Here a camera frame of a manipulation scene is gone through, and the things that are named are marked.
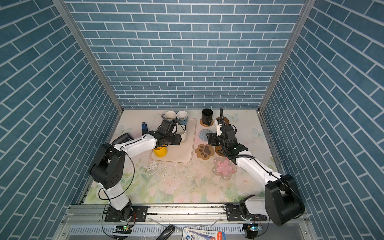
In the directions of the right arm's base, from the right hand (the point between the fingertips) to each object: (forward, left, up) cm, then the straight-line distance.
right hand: (210, 132), depth 86 cm
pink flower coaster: (-14, -9, -18) cm, 24 cm away
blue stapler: (+11, +48, -15) cm, 51 cm away
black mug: (+22, +3, -10) cm, 24 cm away
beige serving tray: (-5, +16, -17) cm, 24 cm away
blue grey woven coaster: (+10, +5, -17) cm, 20 cm away
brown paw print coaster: (-4, +3, -17) cm, 18 cm away
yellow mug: (-10, +30, -10) cm, 33 cm away
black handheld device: (-48, +17, -13) cm, 52 cm away
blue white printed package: (-47, +7, -16) cm, 51 cm away
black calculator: (0, +58, -13) cm, 60 cm away
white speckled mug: (-5, +16, +6) cm, 18 cm away
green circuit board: (-48, +40, -20) cm, 65 cm away
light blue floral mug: (+19, +21, -10) cm, 30 cm away
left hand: (0, +19, -9) cm, 22 cm away
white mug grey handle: (+22, +31, -11) cm, 40 cm away
